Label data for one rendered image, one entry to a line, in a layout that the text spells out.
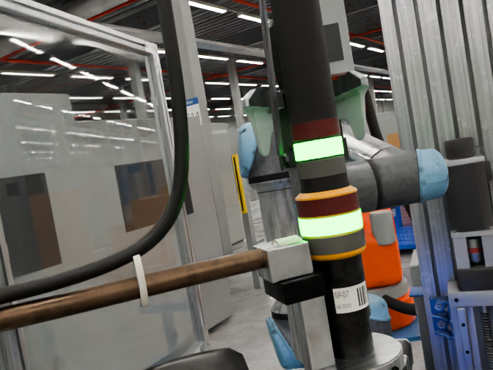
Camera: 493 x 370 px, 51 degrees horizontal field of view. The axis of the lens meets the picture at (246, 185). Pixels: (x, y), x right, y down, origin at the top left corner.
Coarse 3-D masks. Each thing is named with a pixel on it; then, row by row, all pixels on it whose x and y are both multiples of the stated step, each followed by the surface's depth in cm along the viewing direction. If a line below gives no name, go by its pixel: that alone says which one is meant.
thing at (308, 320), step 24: (288, 264) 33; (288, 288) 33; (312, 288) 33; (288, 312) 36; (312, 312) 34; (312, 336) 34; (384, 336) 38; (312, 360) 34; (336, 360) 35; (360, 360) 34; (384, 360) 34
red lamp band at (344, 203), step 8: (352, 192) 34; (296, 200) 35; (304, 200) 34; (312, 200) 34; (320, 200) 34; (328, 200) 34; (336, 200) 34; (344, 200) 34; (352, 200) 34; (296, 208) 36; (304, 208) 34; (312, 208) 34; (320, 208) 34; (328, 208) 34; (336, 208) 34; (344, 208) 34; (352, 208) 34; (304, 216) 35; (312, 216) 34; (320, 216) 34
